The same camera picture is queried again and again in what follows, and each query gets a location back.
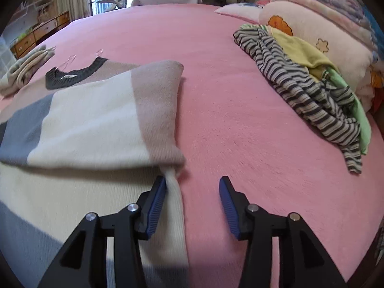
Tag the wooden drawer cabinet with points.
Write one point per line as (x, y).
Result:
(45, 30)

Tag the grey striped garment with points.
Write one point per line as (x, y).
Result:
(288, 81)

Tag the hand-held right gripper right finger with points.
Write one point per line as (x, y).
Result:
(228, 207)

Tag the grey sock black toe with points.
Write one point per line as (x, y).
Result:
(90, 120)

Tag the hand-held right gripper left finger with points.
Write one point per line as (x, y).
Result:
(157, 204)

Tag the clear plastic hanger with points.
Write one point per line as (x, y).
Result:
(99, 51)
(69, 60)

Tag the cream flower print pillow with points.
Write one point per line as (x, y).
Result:
(330, 33)

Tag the yellow garment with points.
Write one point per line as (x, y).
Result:
(303, 51)

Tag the light green garment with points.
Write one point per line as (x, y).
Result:
(339, 79)

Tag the clear plastic storage box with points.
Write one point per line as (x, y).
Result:
(6, 57)

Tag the folded beige clothes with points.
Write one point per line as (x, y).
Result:
(24, 66)

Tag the pink bed sheet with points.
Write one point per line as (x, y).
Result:
(225, 111)

